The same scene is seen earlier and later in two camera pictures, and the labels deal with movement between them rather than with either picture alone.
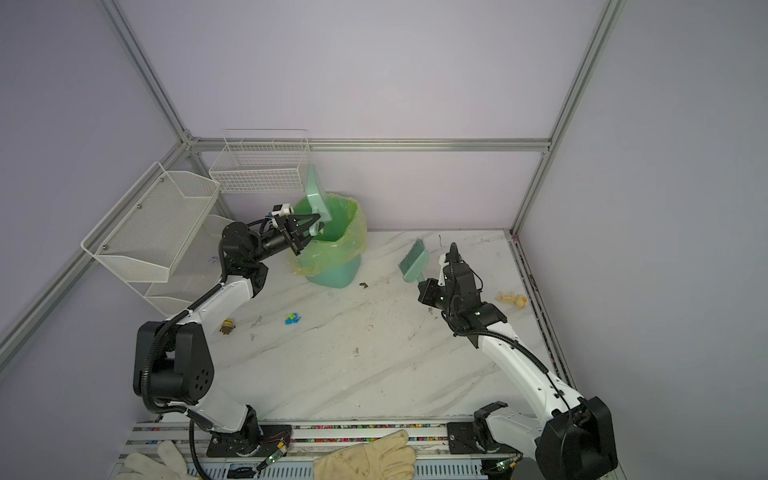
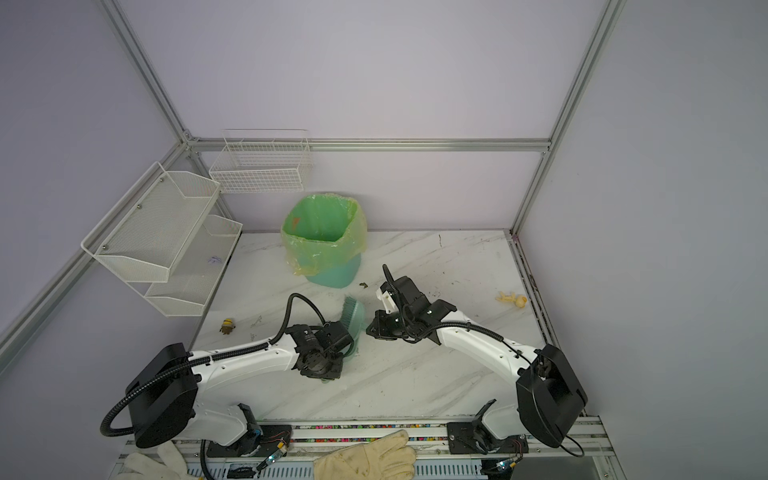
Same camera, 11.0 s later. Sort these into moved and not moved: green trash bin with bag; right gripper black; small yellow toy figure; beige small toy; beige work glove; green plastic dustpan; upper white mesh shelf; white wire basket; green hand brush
Moved: right gripper black; green plastic dustpan; green hand brush
Not moved: upper white mesh shelf; green trash bin with bag; beige small toy; white wire basket; small yellow toy figure; beige work glove
